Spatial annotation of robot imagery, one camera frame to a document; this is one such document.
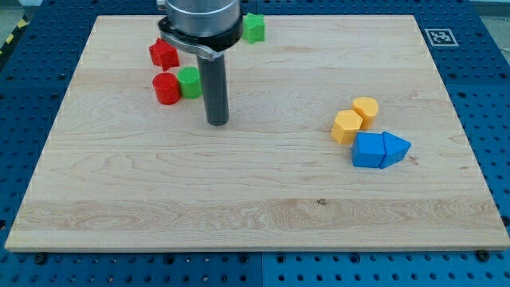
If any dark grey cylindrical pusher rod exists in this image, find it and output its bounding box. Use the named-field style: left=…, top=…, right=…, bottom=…
left=197, top=54, right=230, bottom=126

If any black and silver mounting flange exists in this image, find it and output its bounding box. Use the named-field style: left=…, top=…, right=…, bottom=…
left=158, top=16, right=243, bottom=60

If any green cylinder block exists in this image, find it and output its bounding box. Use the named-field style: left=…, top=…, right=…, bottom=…
left=178, top=67, right=202, bottom=99

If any red star block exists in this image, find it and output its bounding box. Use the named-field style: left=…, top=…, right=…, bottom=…
left=149, top=38, right=180, bottom=71

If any red cylinder block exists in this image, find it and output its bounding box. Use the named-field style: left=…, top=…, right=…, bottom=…
left=152, top=73, right=181, bottom=105

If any green star block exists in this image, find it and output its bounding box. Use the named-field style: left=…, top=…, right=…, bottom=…
left=242, top=13, right=265, bottom=44

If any light wooden board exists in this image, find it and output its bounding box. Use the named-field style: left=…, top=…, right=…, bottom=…
left=6, top=15, right=509, bottom=253

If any yellow hexagon block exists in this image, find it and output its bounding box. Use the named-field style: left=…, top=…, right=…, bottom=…
left=331, top=110, right=363, bottom=144

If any yellow heart block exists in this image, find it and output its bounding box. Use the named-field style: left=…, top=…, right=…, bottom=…
left=351, top=96, right=379, bottom=130

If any blue cube block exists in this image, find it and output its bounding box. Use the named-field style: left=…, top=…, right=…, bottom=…
left=351, top=132, right=386, bottom=168

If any blue triangle block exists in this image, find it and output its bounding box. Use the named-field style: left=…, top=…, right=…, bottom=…
left=379, top=132, right=411, bottom=169

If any white fiducial marker tag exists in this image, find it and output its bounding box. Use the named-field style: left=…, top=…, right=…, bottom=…
left=425, top=28, right=458, bottom=47

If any black bolt front left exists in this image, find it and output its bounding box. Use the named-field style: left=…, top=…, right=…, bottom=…
left=33, top=253, right=47, bottom=265

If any black bolt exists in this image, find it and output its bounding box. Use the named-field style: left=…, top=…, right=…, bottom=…
left=33, top=253, right=47, bottom=265
left=476, top=250, right=491, bottom=262

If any black bolt front right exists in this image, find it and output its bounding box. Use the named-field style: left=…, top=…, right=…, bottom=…
left=476, top=250, right=491, bottom=262

